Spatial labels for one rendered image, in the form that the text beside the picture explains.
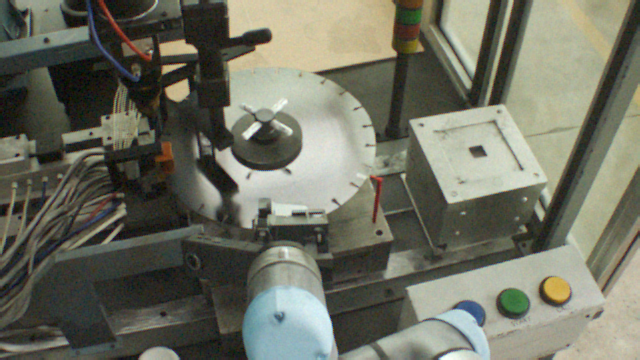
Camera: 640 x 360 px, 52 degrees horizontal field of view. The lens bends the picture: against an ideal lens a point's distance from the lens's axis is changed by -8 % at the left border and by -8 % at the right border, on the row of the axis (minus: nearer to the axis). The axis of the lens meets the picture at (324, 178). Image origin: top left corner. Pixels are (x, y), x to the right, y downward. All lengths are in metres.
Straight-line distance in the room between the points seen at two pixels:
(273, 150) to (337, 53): 0.52
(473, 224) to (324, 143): 0.28
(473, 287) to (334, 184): 0.25
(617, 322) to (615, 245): 1.12
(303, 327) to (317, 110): 0.59
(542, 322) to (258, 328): 0.52
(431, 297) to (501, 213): 0.25
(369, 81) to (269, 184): 0.52
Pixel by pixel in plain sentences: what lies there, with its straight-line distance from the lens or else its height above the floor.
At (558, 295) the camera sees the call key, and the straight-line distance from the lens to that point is 1.03.
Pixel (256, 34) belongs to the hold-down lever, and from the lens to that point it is 0.84.
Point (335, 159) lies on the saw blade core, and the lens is 1.05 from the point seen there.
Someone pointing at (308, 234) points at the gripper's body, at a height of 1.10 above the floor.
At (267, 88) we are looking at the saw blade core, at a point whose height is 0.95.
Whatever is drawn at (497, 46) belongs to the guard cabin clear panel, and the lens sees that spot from 1.33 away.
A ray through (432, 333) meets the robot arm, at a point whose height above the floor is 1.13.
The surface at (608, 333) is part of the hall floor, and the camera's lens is 2.14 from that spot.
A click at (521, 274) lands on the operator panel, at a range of 1.04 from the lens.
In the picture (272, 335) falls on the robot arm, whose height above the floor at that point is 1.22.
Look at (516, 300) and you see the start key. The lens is 1.00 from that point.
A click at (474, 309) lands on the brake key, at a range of 0.98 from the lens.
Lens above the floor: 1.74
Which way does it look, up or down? 50 degrees down
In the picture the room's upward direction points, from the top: 2 degrees clockwise
